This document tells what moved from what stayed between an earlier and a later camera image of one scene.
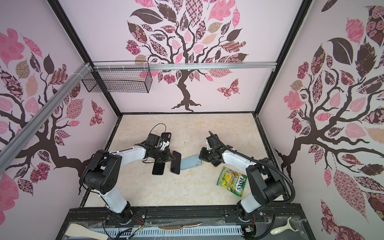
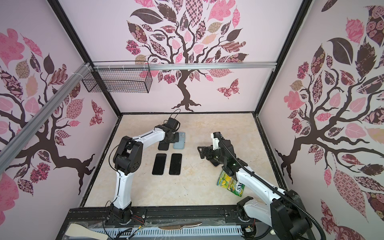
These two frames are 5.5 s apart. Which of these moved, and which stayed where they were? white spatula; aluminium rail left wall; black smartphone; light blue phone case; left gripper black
Moved: left gripper black; light blue phone case
Stayed: black smartphone; aluminium rail left wall; white spatula
